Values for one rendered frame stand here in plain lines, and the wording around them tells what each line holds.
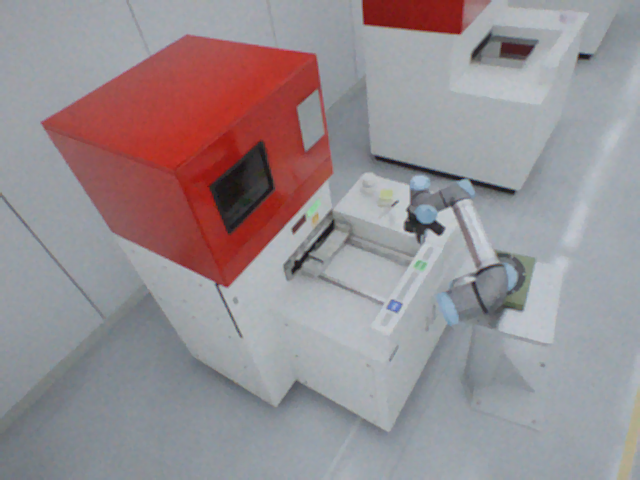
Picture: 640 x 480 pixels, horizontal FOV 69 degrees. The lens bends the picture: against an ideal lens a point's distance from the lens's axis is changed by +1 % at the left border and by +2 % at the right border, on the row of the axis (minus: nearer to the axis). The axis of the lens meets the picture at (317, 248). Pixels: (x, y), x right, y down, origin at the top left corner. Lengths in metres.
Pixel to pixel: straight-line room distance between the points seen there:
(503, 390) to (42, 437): 2.78
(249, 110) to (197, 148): 0.26
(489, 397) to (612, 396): 0.64
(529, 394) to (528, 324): 0.82
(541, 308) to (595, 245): 1.58
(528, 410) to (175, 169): 2.25
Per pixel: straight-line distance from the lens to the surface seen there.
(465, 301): 1.59
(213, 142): 1.59
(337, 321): 2.17
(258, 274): 2.09
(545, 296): 2.33
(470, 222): 1.68
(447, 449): 2.78
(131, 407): 3.29
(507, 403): 2.92
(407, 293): 2.07
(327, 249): 2.38
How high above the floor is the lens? 2.60
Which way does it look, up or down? 46 degrees down
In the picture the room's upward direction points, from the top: 12 degrees counter-clockwise
